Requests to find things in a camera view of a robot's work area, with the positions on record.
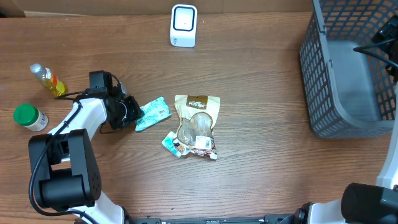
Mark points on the white barcode scanner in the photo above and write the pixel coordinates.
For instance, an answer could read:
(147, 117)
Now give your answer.
(183, 26)

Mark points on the brown snack packet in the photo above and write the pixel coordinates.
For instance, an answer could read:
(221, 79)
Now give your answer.
(198, 116)

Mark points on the teal snack bar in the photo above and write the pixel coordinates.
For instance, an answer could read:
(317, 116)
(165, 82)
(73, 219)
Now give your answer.
(154, 112)

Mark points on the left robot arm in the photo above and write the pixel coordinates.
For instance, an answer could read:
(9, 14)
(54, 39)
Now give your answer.
(65, 176)

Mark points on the green lid jar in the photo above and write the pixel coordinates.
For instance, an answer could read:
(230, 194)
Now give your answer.
(30, 117)

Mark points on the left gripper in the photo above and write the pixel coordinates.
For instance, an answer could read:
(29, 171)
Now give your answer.
(137, 112)

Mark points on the yellow liquid bottle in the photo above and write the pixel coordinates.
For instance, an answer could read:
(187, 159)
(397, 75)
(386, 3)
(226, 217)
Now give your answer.
(48, 80)

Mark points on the white barcode snack packet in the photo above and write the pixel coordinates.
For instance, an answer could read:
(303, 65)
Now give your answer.
(203, 149)

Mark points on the grey plastic basket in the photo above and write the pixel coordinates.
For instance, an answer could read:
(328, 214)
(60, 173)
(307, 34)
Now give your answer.
(349, 68)

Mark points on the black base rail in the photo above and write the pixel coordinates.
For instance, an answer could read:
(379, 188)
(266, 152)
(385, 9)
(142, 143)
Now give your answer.
(267, 219)

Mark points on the teal tissue pack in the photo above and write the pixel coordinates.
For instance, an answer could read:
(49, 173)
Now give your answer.
(173, 145)

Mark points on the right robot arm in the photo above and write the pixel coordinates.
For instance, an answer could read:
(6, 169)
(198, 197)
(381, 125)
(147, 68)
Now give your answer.
(361, 203)

